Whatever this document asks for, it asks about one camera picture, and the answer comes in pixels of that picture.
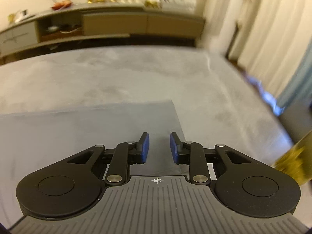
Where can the clear storage box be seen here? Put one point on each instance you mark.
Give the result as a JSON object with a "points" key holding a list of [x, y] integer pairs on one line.
{"points": [[179, 5]]}

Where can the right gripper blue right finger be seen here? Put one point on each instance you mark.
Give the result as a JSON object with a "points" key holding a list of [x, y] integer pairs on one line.
{"points": [[180, 150]]}

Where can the grey bed cover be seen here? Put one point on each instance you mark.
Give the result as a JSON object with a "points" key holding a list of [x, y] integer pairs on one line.
{"points": [[213, 101]]}

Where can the blue curtain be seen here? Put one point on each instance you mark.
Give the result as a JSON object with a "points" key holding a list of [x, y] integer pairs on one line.
{"points": [[299, 87]]}

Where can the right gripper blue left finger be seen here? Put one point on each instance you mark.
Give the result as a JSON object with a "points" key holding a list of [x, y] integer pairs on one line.
{"points": [[138, 151]]}

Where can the white curtain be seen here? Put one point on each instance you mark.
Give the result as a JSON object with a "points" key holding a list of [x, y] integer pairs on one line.
{"points": [[268, 38]]}

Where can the grey garment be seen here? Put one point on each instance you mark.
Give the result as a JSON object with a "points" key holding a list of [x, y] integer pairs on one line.
{"points": [[31, 141]]}

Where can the red fruit plate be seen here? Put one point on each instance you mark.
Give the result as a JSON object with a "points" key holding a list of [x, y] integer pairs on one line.
{"points": [[61, 5]]}

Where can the yellow glass jar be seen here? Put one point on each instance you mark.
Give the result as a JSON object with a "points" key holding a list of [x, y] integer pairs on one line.
{"points": [[297, 161]]}

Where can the long grey TV cabinet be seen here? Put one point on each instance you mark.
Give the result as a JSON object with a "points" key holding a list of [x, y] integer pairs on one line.
{"points": [[98, 21]]}

